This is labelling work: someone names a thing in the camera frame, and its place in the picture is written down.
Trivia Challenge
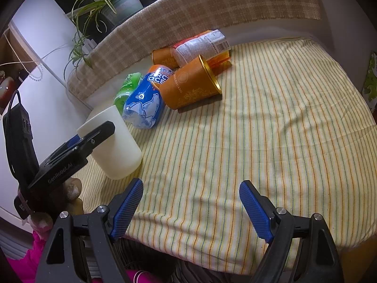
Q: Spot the yellow striped cloth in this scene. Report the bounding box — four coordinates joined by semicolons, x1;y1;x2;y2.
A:
72;37;377;275

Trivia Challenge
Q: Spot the person's left hand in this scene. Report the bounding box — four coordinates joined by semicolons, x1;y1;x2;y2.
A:
29;177;84;232

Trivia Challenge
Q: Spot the white cup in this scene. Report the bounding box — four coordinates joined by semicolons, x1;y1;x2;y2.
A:
77;105;143;180

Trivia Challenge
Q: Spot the clear orange plastic cup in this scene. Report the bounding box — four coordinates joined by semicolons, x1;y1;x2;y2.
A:
206;50;232;71

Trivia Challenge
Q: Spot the beige plaid cloth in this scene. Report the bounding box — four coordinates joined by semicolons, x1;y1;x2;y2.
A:
67;0;320;93

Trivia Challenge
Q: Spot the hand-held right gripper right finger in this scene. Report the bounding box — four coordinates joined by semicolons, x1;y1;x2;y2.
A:
239;180;345;283

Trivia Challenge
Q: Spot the pink clothing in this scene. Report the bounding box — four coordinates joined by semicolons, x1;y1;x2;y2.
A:
6;230;156;283

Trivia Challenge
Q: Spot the small orange patterned cup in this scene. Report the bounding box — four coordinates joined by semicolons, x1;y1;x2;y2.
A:
152;48;180;69

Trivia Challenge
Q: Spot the green plastic bottle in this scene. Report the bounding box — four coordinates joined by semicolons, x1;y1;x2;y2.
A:
114;72;144;113

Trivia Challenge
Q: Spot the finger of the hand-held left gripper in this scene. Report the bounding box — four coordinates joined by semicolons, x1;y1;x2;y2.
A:
38;121;116;166

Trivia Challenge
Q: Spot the large orange patterned cup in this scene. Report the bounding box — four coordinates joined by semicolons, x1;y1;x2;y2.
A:
159;54;223;110

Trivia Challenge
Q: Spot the white bead cord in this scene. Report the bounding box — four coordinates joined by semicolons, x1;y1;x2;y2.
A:
0;29;45;81

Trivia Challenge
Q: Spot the dark striped cloth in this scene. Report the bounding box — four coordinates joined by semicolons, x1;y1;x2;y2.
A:
113;237;260;283

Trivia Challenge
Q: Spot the green leaf print cloth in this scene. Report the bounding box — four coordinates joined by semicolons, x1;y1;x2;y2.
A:
364;51;377;111

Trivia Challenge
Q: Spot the red and white jar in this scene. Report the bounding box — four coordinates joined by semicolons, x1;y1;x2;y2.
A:
0;70;16;113

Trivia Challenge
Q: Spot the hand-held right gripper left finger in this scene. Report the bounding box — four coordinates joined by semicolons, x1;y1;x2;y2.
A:
35;178;144;283

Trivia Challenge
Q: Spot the blue drink can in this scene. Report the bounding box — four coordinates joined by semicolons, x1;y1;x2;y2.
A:
122;64;175;129

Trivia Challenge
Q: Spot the potted spider plant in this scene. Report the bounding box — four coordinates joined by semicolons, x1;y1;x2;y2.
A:
63;0;151;80

